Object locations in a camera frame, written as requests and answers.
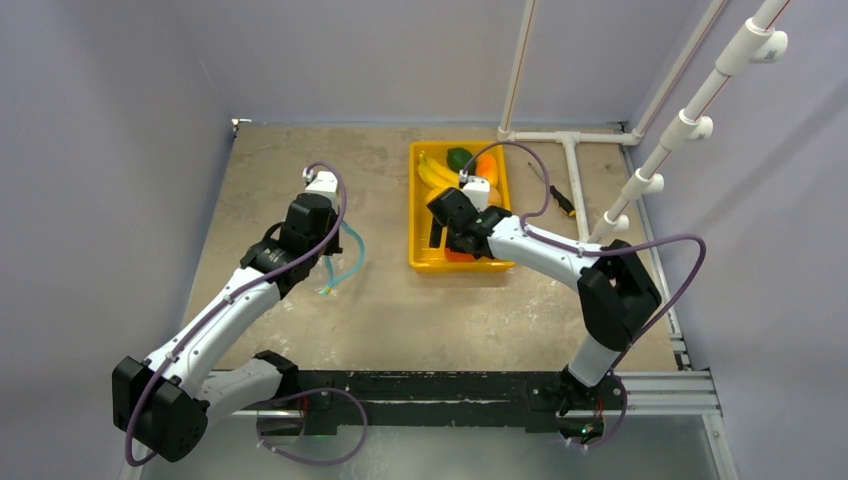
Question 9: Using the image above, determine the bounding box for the orange mango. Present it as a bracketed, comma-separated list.
[474, 153, 500, 188]

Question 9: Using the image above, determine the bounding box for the yellow lemon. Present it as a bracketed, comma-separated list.
[424, 188, 445, 206]

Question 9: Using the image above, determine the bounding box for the yellow banana bunch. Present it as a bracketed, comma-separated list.
[411, 151, 459, 190]

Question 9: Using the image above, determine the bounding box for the green avocado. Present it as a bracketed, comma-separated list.
[446, 147, 474, 174]

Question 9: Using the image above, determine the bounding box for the orange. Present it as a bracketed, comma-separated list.
[443, 247, 476, 263]

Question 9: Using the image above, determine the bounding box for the clear zip top bag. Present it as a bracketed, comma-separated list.
[316, 218, 367, 298]

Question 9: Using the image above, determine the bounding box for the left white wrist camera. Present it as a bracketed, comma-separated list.
[302, 168, 340, 210]

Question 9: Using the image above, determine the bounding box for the white pvc pipe frame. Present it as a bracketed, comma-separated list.
[497, 1, 790, 242]

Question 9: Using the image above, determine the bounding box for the peach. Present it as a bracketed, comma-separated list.
[488, 187, 504, 207]

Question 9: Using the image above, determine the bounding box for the black handled screwdriver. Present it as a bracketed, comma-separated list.
[527, 162, 576, 218]

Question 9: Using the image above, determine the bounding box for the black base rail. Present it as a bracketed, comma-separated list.
[238, 369, 631, 437]

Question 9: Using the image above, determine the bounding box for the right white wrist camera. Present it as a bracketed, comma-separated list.
[459, 172, 492, 212]

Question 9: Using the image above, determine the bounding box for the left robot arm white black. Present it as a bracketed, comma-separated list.
[111, 191, 347, 467]

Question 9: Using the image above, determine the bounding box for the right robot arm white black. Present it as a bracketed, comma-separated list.
[427, 187, 661, 407]

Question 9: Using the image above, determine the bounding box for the yellow plastic tray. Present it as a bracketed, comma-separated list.
[407, 140, 515, 274]

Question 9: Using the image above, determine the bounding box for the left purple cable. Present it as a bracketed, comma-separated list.
[124, 160, 370, 469]

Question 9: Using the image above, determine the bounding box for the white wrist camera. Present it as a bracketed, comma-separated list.
[302, 168, 340, 210]
[459, 172, 492, 212]

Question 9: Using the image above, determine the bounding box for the aluminium frame rail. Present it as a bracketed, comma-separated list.
[619, 371, 721, 416]

